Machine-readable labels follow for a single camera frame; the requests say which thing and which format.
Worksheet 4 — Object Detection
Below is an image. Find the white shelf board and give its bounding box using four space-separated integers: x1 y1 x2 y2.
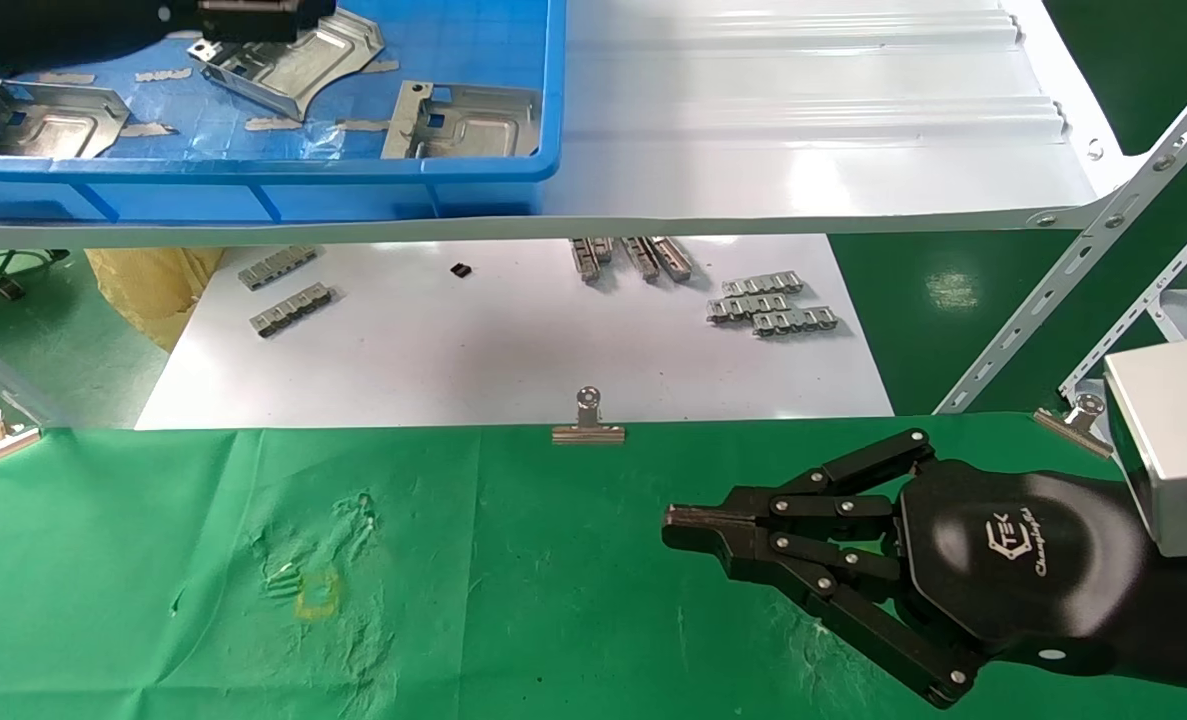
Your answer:
0 0 1144 251

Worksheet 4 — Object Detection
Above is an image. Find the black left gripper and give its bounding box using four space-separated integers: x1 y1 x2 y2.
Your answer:
0 0 337 77

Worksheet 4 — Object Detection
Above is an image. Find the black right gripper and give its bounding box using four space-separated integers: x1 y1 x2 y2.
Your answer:
663 430 1154 709

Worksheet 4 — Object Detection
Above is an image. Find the yellow plastic bag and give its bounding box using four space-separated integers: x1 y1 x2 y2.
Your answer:
85 248 224 353

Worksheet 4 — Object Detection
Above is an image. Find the stamped sheet metal bracket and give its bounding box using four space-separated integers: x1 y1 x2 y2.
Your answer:
0 80 132 161
381 82 542 161
188 8 386 123

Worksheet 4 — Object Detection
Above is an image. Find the blue plastic bin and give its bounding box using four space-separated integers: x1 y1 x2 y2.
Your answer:
0 0 567 226

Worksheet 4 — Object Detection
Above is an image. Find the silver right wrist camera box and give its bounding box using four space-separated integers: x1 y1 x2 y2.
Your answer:
1101 338 1187 559

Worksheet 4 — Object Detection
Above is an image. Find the green table cloth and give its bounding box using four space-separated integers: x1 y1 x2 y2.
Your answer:
0 412 1187 720

